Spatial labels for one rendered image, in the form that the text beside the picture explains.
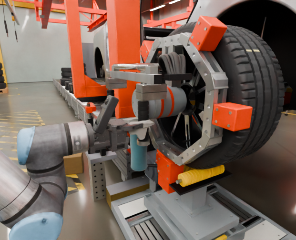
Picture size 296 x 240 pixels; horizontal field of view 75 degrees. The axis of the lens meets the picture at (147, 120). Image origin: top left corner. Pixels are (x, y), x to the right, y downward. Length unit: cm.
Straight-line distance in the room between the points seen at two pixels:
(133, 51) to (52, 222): 105
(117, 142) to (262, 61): 57
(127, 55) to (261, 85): 80
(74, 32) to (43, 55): 1063
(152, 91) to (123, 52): 69
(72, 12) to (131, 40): 201
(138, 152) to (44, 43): 1307
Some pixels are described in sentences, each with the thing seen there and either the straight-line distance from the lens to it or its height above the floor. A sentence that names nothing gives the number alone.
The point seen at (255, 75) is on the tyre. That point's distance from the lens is 75.
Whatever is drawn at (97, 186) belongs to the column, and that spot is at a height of 12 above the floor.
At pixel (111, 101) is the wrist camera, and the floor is 91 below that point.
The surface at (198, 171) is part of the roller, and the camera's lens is 95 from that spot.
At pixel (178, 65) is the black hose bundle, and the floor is 100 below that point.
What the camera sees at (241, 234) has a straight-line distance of 130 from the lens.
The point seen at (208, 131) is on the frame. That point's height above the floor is 79.
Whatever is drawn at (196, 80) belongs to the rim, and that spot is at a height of 94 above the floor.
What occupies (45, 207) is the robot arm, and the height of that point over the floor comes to 73.
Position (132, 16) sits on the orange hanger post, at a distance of 132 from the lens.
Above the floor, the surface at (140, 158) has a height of 55.
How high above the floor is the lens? 101
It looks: 16 degrees down
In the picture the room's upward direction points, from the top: straight up
